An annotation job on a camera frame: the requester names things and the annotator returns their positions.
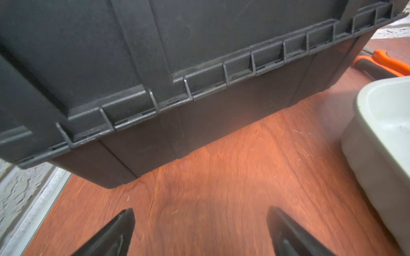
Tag orange-handled pliers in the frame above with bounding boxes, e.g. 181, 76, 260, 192
352, 48, 410, 81

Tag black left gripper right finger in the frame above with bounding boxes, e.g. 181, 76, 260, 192
266, 207, 334, 256

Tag aluminium corner post left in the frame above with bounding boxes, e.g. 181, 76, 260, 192
1, 168, 71, 256

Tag grey-green storage tray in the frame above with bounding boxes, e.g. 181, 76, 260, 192
341, 76, 410, 256

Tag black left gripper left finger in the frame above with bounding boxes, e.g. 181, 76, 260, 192
73, 208, 135, 256

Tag black plastic toolbox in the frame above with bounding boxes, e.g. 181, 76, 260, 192
1, 1, 407, 189

